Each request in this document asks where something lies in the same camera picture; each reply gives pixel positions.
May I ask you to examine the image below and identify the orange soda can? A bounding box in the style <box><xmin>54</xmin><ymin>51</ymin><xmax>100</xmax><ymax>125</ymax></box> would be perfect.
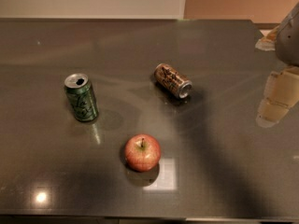
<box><xmin>154</xmin><ymin>63</ymin><xmax>192</xmax><ymax>99</ymax></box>

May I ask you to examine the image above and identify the red apple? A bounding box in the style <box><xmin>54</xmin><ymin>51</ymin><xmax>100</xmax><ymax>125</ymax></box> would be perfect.
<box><xmin>124</xmin><ymin>133</ymin><xmax>161</xmax><ymax>172</ymax></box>

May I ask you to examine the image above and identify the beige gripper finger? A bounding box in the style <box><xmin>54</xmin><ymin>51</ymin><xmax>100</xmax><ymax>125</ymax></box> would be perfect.
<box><xmin>256</xmin><ymin>66</ymin><xmax>299</xmax><ymax>128</ymax></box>
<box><xmin>255</xmin><ymin>27</ymin><xmax>278</xmax><ymax>51</ymax></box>

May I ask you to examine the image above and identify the green soda can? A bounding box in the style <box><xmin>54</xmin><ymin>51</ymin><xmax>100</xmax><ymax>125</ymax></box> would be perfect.
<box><xmin>64</xmin><ymin>73</ymin><xmax>98</xmax><ymax>122</ymax></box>

